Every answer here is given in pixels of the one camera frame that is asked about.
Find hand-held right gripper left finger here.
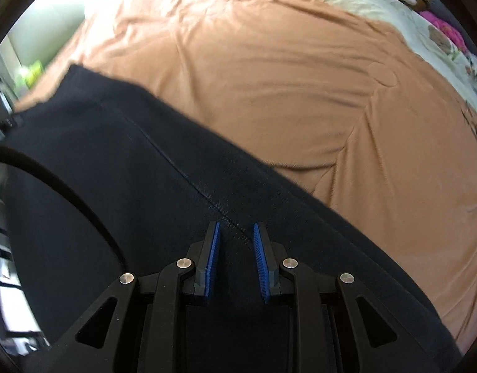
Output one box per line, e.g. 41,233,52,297
40,221,222,373

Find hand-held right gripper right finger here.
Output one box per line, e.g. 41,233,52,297
253,221,423,373

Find black drawstring pants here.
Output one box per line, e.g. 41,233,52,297
1,64,462,373

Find small green item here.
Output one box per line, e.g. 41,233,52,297
15,60,44,86

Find orange blanket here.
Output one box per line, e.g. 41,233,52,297
15,0,477,358

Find cream bed sheet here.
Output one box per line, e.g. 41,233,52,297
293,0,477,125

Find black and white printed cloth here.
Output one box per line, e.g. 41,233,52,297
454,52,477,83

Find pink fluffy cloth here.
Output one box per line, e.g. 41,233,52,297
419,10,466,53

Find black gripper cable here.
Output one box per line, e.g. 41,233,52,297
0,143,128,273

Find black charger with cables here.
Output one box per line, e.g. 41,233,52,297
458,99,477,148

